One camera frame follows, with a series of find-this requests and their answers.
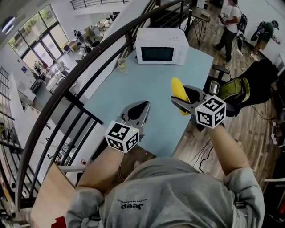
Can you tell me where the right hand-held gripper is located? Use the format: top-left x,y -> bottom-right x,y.
170,85 -> 227,132

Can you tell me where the black curved metal railing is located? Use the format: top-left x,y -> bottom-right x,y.
14,0 -> 192,210

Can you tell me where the person's grey shirt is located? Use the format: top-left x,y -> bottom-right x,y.
65,156 -> 266,228

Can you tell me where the black and green office chair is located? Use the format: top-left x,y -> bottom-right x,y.
206,58 -> 279,118

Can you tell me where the light wooden board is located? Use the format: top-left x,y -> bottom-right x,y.
30,162 -> 77,228

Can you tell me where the black table with metal legs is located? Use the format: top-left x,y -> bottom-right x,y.
184,6 -> 212,46

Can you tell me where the black floor cable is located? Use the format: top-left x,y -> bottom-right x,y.
193,139 -> 216,174

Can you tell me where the person's right forearm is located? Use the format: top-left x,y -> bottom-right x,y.
210,126 -> 252,177

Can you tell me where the yellow corn cob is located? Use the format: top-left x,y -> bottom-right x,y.
170,77 -> 191,117

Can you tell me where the white microwave oven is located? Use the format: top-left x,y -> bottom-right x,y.
135,27 -> 190,66

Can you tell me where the red object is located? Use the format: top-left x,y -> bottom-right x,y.
50,216 -> 68,228

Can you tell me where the person's left forearm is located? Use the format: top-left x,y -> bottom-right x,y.
76,145 -> 126,195

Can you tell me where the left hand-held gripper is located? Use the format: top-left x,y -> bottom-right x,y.
104,100 -> 151,154

